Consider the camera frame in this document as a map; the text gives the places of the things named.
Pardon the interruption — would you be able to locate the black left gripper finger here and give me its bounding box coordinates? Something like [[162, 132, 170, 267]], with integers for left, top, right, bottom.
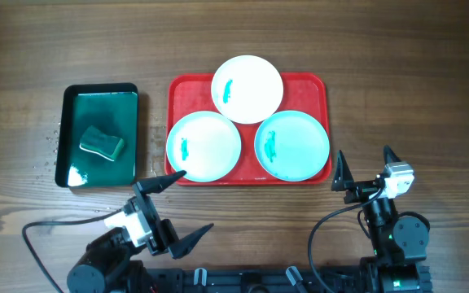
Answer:
[[134, 170, 186, 194], [168, 223, 214, 260]]

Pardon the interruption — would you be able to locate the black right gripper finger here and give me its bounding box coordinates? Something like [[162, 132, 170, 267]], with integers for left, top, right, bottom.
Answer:
[[383, 145, 401, 164], [331, 150, 354, 191]]

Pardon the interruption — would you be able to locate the green yellow sponge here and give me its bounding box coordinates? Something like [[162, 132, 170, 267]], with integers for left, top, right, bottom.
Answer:
[[79, 126, 125, 162]]

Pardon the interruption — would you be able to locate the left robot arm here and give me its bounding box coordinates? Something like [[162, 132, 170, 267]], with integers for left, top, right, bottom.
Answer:
[[67, 171, 213, 293]]

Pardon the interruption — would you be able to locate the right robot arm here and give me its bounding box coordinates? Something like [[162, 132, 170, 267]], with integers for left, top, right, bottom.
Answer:
[[331, 146, 432, 293]]

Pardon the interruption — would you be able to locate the black water tray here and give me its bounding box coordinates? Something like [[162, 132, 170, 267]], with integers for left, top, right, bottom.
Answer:
[[55, 83, 139, 188]]

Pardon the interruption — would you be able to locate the light blue right plate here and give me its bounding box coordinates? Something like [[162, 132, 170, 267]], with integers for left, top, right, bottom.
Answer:
[[254, 110, 330, 182]]

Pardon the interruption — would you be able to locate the light blue plate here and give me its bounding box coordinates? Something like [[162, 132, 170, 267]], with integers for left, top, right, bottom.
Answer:
[[254, 110, 330, 182], [166, 111, 242, 183]]

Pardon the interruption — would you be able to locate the light blue left plate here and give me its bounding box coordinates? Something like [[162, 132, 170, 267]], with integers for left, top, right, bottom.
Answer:
[[166, 111, 242, 183]]

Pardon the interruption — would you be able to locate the white plate at back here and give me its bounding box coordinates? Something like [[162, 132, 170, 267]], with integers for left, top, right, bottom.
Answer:
[[210, 55, 284, 125]]

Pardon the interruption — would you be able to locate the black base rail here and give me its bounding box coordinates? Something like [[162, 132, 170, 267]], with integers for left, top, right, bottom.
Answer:
[[147, 266, 379, 293]]

